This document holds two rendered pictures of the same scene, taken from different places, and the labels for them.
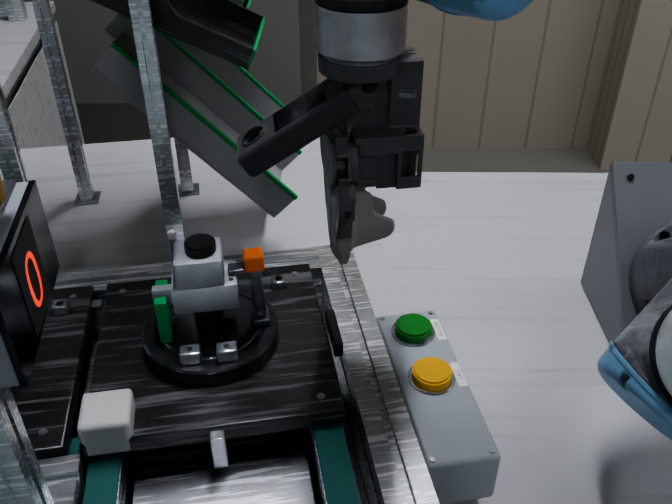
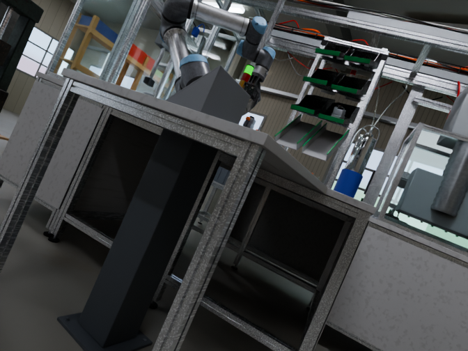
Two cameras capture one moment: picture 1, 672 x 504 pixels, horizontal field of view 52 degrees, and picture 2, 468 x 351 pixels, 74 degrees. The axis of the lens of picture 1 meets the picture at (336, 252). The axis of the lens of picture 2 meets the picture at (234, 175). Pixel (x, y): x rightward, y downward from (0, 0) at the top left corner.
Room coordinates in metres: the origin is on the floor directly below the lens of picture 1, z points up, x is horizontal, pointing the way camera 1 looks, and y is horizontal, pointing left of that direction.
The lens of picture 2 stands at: (1.44, -1.38, 0.73)
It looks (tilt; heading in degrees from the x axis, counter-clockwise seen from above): 1 degrees up; 120
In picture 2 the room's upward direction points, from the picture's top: 24 degrees clockwise
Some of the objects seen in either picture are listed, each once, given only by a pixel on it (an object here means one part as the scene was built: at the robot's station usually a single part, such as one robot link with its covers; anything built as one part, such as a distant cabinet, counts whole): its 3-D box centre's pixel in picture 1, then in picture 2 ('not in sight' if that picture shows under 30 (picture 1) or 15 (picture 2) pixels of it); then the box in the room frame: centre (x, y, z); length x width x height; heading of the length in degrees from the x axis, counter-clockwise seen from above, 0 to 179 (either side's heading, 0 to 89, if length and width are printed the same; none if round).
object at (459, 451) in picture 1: (429, 397); not in sight; (0.50, -0.10, 0.93); 0.21 x 0.07 x 0.06; 10
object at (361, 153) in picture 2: not in sight; (363, 149); (1.00, 1.02, 1.32); 0.14 x 0.14 x 0.38
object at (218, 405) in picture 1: (213, 345); not in sight; (0.54, 0.13, 0.96); 0.24 x 0.24 x 0.02; 10
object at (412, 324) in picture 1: (413, 330); not in sight; (0.57, -0.08, 0.96); 0.04 x 0.04 x 0.02
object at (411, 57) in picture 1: (367, 120); (253, 86); (0.57, -0.03, 1.21); 0.09 x 0.08 x 0.12; 100
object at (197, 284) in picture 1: (193, 271); (250, 122); (0.54, 0.14, 1.06); 0.08 x 0.04 x 0.07; 100
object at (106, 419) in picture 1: (108, 422); not in sight; (0.43, 0.21, 0.97); 0.05 x 0.05 x 0.04; 10
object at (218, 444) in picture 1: (219, 448); not in sight; (0.42, 0.11, 0.95); 0.01 x 0.01 x 0.04; 10
